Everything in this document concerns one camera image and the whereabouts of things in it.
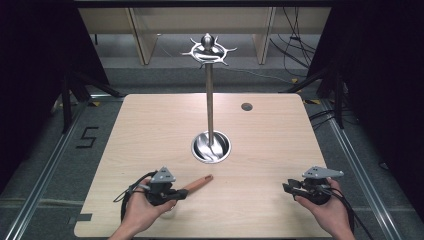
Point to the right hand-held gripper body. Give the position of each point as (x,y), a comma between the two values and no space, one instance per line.
(315,190)

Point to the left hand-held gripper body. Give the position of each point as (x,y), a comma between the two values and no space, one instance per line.
(161,192)

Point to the steel utensil rack stand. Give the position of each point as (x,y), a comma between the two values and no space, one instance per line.
(209,110)

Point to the person's right hand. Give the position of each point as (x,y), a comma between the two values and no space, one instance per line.
(330,213)

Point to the person's left hand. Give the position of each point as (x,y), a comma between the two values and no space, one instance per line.
(138,211)

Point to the yellow black hazard tape piece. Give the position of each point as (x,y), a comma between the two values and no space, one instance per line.
(95,104)
(311,101)
(295,80)

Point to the black metal stand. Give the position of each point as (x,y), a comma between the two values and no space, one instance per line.
(338,100)
(66,100)

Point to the black curtain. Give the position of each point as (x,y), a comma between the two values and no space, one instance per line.
(383,83)
(36,66)

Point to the light wooden shelf unit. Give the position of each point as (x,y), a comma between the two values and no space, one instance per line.
(233,20)

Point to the aluminium floor rail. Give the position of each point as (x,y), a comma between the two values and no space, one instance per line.
(43,176)
(360,166)

